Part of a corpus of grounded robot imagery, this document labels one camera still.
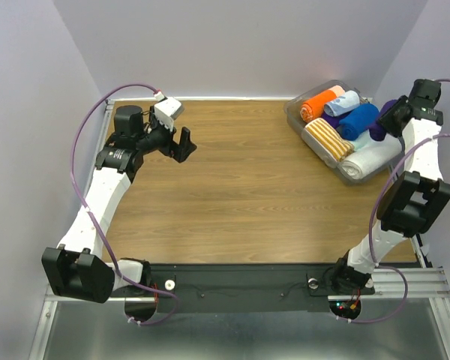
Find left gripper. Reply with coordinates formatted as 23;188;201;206
136;106;197;163

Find purple towel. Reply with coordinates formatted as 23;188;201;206
321;113;343;129
367;99;398;142

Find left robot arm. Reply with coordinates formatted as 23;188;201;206
41;97;197;303

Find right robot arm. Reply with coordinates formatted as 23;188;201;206
330;79;450;293

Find pale teal rolled towel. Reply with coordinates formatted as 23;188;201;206
349;130;373;152

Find white rolled towel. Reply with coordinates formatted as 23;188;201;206
339;136;402;180

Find light blue patterned rolled towel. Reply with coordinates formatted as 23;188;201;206
323;90;361;117

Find clear plastic bin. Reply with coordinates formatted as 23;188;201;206
284;80;404;185

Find purple rolled towel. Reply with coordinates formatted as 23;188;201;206
321;113;343;129

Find orange striped rolled towel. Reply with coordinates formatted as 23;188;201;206
304;118;354;161

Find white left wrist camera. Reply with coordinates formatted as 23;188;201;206
153;91;185;132

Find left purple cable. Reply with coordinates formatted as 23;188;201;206
70;82;181;326

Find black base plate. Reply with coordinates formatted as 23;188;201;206
108;263;376;314

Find aluminium frame rail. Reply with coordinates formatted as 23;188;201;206
44;268;450;301

